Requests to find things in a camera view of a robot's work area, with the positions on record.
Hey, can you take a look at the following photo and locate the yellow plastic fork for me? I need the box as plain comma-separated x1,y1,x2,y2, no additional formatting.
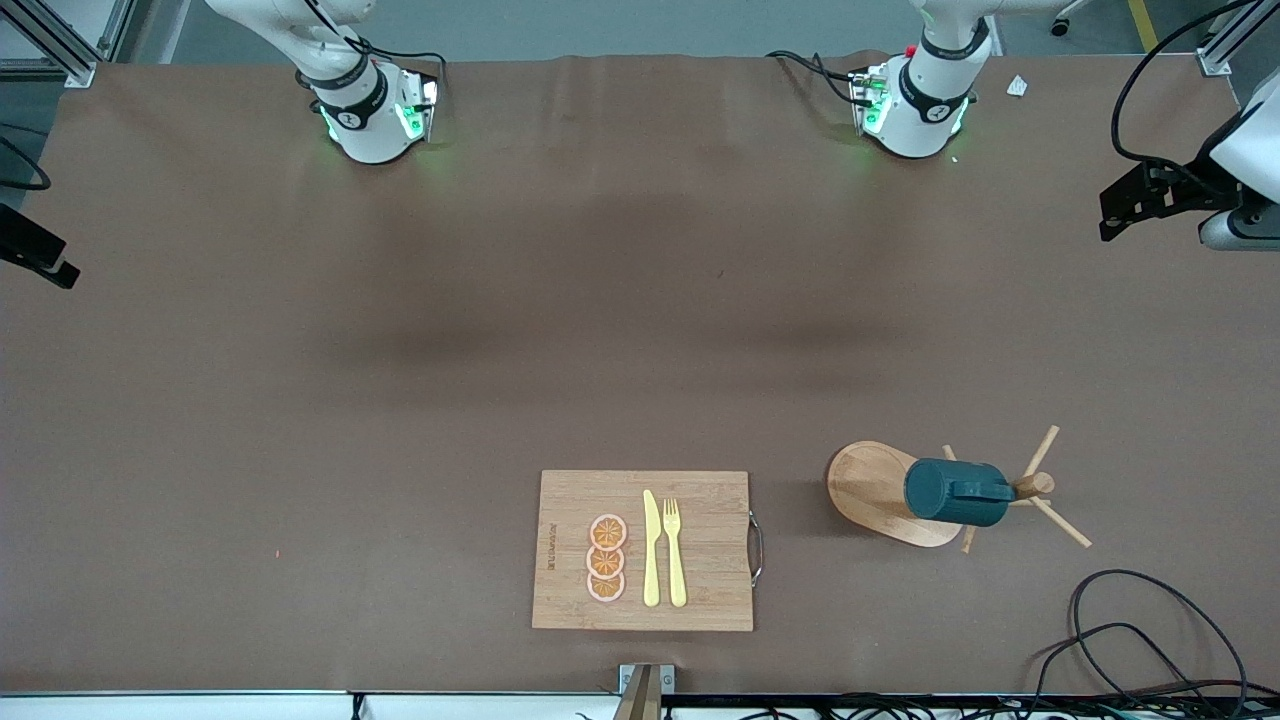
663,498,689,608

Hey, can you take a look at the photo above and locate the dark teal cup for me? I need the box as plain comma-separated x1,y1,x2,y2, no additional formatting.
904,458,1017,529

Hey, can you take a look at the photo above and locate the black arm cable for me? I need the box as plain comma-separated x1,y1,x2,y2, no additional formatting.
0,135,52,192
1111,0,1253,179

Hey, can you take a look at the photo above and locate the yellow plastic knife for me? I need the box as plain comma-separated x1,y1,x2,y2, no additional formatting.
642,489,663,608

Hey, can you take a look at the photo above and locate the black base cable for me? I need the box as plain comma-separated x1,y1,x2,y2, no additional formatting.
350,38,448,76
765,50,863,109

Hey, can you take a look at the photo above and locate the bamboo cutting board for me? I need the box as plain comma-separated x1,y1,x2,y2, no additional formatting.
531,470,766,633

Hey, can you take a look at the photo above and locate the wooden cup rack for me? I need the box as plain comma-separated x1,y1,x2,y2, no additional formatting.
826,425,1093,554

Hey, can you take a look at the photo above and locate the black left base cable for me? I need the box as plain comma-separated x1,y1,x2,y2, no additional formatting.
765,50,863,109

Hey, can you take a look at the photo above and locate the looped black cable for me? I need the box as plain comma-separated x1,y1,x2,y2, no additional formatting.
1028,568,1251,720

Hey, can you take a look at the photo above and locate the metal mount bracket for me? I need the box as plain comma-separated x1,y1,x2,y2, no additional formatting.
612,663,676,720

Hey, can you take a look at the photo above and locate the black right base cable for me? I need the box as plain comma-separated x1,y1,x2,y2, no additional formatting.
350,38,448,76

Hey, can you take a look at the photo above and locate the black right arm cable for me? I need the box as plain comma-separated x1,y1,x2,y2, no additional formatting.
0,135,52,192

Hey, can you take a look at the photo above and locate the aluminium frame profile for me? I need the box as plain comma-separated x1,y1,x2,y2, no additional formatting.
1195,0,1280,77
0,0,137,89

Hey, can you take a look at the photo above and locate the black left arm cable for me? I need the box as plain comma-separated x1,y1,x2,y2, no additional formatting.
1111,0,1253,179

